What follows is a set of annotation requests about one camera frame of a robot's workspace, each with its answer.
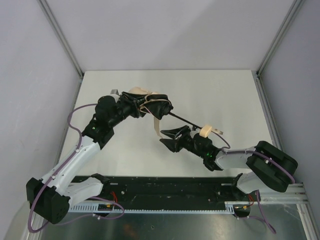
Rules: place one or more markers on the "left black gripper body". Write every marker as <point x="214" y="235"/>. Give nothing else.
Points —
<point x="141" y="105"/>

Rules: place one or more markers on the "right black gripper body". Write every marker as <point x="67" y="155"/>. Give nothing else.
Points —
<point x="183" y="139"/>

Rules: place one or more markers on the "beige folding umbrella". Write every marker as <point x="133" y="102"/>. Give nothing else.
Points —
<point x="158" y="105"/>

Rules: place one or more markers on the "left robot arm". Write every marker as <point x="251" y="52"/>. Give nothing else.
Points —
<point x="53" y="195"/>

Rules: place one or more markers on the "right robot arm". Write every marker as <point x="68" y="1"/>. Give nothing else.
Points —
<point x="270" y="168"/>

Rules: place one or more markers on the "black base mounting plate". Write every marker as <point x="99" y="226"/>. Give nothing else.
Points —
<point x="173" y="192"/>

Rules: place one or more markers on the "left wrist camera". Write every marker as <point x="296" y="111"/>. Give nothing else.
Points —
<point x="114" y="92"/>

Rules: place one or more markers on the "white slotted cable duct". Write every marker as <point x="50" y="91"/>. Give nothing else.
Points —
<point x="97" y="207"/>

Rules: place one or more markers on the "left aluminium frame post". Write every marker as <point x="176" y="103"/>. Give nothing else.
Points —
<point x="48" y="13"/>

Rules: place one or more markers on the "aluminium frame post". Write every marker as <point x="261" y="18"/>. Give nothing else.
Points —
<point x="48" y="13"/>
<point x="280" y="34"/>

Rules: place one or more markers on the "right aluminium frame post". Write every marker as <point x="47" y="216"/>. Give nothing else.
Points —
<point x="280" y="34"/>

